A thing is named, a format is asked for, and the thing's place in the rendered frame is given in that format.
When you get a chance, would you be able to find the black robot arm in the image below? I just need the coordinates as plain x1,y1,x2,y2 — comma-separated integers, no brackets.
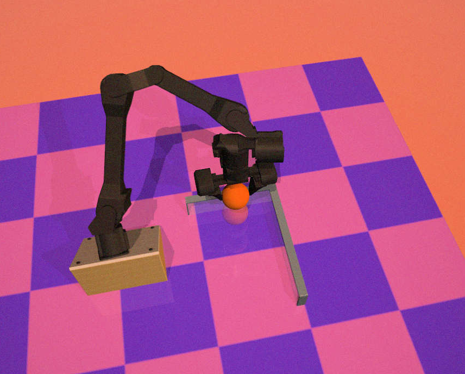
88,65,284,260

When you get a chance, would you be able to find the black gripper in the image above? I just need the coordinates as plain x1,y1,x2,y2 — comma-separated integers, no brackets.
194,160,278,201

